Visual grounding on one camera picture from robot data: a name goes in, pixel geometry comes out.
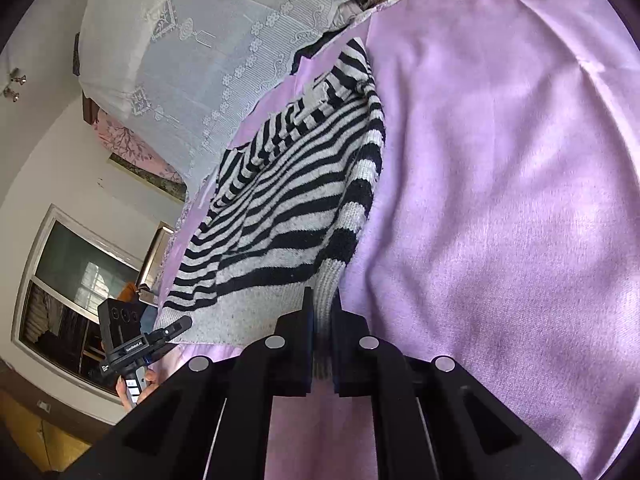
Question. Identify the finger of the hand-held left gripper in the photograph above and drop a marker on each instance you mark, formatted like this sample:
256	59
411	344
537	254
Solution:
170	331

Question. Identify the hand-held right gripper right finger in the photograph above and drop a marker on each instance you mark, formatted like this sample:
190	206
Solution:
350	350

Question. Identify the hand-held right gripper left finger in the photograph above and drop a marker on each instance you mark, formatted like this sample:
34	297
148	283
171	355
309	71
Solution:
300	350

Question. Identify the black grey striped sweater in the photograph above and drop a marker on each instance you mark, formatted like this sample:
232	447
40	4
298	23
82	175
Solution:
280	200

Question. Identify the person's left hand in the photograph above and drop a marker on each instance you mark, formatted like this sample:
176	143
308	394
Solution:
151	384

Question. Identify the metal framed panel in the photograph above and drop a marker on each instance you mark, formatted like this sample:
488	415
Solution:
155	255

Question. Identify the dark glass window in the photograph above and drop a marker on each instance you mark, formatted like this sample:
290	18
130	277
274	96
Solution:
70	260

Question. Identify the dark marbled board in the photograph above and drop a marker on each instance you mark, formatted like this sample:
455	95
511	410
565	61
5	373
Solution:
150	177

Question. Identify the yellow wooden panel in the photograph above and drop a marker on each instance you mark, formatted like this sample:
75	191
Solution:
30	435

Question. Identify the pink floral pillow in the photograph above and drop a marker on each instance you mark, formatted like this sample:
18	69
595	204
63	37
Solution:
125	140

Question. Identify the purple bed sheet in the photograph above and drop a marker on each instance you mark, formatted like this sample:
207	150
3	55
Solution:
500	185

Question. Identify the dark striped cloth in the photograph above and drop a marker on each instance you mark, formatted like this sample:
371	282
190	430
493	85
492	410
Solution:
305	55

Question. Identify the white lace cover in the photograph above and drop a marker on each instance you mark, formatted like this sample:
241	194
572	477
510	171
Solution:
200	35

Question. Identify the white wall socket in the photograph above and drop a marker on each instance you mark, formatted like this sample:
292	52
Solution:
44	406

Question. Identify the metal wall hook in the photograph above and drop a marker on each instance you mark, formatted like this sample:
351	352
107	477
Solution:
17	77
10	93

